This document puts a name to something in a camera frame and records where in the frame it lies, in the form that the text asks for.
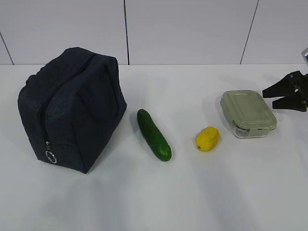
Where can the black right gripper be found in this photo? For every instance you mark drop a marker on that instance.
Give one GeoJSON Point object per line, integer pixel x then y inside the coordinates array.
{"type": "Point", "coordinates": [294, 90]}

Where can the glass container with green lid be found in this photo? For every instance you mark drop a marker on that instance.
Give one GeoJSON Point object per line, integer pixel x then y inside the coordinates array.
{"type": "Point", "coordinates": [247, 113]}

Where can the green cucumber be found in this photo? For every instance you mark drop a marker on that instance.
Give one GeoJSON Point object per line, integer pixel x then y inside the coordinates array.
{"type": "Point", "coordinates": [153, 136]}

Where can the dark navy insulated lunch bag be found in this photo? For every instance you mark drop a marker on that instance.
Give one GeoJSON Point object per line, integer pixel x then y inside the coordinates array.
{"type": "Point", "coordinates": [71, 107]}

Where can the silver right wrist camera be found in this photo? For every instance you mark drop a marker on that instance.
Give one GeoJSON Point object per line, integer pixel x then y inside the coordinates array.
{"type": "Point", "coordinates": [304, 54]}

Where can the yellow lemon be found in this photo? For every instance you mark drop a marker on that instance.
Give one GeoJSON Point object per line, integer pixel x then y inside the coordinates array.
{"type": "Point", "coordinates": [207, 139]}

